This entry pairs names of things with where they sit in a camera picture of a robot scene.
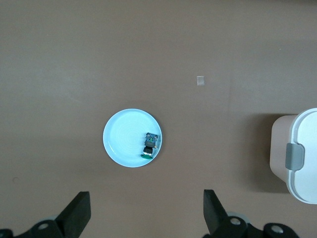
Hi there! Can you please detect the white lidded lunch box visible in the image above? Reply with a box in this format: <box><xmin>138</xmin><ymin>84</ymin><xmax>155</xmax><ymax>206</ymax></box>
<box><xmin>269</xmin><ymin>108</ymin><xmax>317</xmax><ymax>204</ymax></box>

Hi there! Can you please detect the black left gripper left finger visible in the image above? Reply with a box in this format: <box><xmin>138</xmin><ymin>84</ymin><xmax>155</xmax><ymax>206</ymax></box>
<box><xmin>0</xmin><ymin>190</ymin><xmax>91</xmax><ymax>238</ymax></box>

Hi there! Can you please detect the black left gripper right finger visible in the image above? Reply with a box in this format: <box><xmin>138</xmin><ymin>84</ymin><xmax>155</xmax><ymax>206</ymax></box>
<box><xmin>203</xmin><ymin>189</ymin><xmax>298</xmax><ymax>238</ymax></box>

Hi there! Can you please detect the light blue round plate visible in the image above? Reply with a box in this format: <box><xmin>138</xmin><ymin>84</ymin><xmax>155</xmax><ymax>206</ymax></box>
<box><xmin>103</xmin><ymin>108</ymin><xmax>163</xmax><ymax>168</ymax></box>

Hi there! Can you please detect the green capped push-button switch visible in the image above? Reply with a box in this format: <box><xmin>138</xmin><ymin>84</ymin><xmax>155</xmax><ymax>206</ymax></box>
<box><xmin>140</xmin><ymin>132</ymin><xmax>159</xmax><ymax>159</ymax></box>

